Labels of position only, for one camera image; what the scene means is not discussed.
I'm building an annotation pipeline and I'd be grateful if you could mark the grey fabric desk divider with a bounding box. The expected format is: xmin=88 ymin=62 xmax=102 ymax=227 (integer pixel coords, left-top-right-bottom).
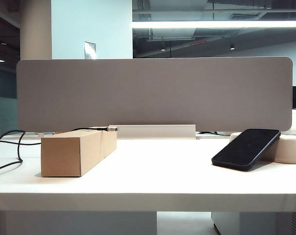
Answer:
xmin=16 ymin=57 xmax=294 ymax=133

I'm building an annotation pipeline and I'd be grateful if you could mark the framed wall sign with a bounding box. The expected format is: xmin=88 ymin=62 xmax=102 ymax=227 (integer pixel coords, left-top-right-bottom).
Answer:
xmin=84 ymin=41 xmax=97 ymax=60

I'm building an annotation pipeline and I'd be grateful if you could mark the white pulp tray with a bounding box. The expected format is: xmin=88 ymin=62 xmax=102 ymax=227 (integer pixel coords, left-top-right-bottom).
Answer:
xmin=229 ymin=132 xmax=296 ymax=165

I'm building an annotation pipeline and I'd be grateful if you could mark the black charging cable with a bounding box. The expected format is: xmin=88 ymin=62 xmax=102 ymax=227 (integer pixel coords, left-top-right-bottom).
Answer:
xmin=0 ymin=125 xmax=119 ymax=172

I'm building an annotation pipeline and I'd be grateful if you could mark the black smartphone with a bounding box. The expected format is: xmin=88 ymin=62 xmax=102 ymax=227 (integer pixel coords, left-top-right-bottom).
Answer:
xmin=211 ymin=128 xmax=281 ymax=172

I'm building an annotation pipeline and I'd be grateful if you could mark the brown cardboard box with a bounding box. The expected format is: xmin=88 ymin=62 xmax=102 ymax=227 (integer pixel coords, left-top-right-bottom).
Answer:
xmin=41 ymin=129 xmax=118 ymax=177

